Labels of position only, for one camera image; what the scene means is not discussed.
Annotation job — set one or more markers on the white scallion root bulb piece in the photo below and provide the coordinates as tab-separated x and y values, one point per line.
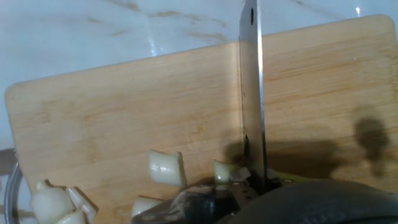
49	203

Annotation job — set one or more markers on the wooden cutting board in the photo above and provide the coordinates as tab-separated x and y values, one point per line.
124	109

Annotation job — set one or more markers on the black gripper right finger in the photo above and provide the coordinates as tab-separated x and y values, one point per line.
267	184

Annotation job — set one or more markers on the steel cleaver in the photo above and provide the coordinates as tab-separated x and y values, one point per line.
252	93

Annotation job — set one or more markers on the short white scallion piece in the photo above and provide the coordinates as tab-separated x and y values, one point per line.
143	203
166	168
73	218

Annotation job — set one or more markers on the short pale green scallion piece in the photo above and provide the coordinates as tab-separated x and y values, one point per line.
222	171

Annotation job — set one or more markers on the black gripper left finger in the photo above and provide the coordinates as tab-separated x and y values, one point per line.
186	205

